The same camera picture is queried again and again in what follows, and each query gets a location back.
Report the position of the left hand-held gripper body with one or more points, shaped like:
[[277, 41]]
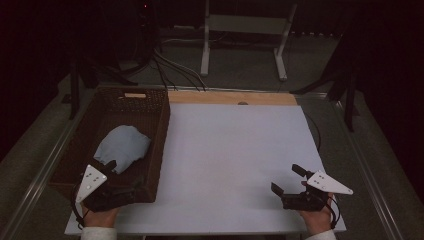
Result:
[[91, 181]]

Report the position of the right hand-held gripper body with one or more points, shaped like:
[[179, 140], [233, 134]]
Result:
[[306, 201]]

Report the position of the light blue tank top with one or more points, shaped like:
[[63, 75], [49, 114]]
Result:
[[123, 146]]

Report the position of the brown wicker basket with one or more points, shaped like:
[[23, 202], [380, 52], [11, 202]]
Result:
[[133, 116]]

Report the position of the person's right hand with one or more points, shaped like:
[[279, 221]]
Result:
[[316, 221]]

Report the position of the person's left hand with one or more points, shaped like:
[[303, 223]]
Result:
[[100, 218]]

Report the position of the black metal stand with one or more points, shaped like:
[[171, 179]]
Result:
[[349, 100], [74, 93]]

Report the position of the dark equipment with red light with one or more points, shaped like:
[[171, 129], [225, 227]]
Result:
[[145, 20]]

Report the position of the white metal stand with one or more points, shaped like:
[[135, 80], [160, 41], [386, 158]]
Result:
[[245, 24]]

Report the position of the aluminium frame rail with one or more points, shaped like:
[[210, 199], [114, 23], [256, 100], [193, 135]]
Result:
[[233, 90], [373, 193], [43, 173]]

